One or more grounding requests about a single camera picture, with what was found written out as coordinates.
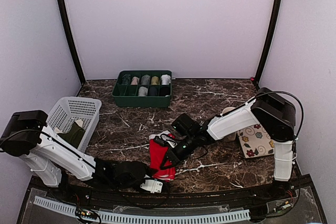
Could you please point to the white rolled underwear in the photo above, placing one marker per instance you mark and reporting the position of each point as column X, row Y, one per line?
column 165, row 79

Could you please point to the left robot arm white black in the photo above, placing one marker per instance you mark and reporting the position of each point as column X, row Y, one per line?
column 29, row 137

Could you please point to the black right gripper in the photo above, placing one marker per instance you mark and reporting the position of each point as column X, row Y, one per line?
column 177, row 158

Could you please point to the black rolled underwear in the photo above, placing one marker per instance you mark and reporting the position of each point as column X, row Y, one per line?
column 165, row 91

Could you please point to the light grey rolled underwear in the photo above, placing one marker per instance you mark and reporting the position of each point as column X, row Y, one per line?
column 142, row 91

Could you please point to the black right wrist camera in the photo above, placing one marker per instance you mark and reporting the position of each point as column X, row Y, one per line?
column 186, row 126

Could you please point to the dark green garment in basket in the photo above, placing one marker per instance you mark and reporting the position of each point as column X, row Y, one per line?
column 74, row 136

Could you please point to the pink rolled underwear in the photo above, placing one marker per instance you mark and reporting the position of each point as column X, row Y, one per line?
column 135, row 81

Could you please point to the red boxer briefs white trim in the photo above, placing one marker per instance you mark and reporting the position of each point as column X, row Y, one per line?
column 157, row 153

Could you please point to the black right frame post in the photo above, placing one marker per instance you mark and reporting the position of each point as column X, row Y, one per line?
column 267, row 45

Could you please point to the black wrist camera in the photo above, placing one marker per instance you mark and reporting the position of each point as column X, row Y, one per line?
column 186, row 126
column 131, row 167

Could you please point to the black left frame post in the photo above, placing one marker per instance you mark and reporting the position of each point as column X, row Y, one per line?
column 70, row 40

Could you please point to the green divided organizer tray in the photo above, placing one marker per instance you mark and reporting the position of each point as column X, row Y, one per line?
column 127, row 95

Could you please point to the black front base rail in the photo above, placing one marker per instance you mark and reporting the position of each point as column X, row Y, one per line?
column 191, row 193

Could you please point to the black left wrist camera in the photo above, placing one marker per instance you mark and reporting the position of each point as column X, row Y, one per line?
column 131, row 167

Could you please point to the black frame post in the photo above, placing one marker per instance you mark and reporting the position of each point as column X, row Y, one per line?
column 70, row 40
column 267, row 45

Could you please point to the seashell coral ceramic mug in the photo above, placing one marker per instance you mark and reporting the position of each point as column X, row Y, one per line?
column 231, row 137

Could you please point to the olive rolled underwear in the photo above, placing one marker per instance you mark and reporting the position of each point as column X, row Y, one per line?
column 155, row 80

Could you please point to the dark grey rolled underwear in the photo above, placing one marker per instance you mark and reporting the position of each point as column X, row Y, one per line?
column 145, row 80

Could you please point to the white perforated laundry basket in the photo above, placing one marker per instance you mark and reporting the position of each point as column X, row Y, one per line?
column 75, row 112

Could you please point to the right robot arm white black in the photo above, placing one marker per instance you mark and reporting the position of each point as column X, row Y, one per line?
column 269, row 109

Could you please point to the floral square tile coaster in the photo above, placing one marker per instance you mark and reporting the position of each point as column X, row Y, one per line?
column 255, row 142

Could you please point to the navy rolled underwear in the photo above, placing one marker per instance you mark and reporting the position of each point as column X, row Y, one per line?
column 153, row 91

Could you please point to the grey slotted cable duct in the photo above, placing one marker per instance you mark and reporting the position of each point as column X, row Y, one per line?
column 138, row 217

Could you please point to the small green circuit board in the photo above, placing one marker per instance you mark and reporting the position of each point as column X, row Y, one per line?
column 85, row 214

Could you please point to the striped rolled underwear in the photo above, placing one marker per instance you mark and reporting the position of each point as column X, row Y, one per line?
column 126, row 79

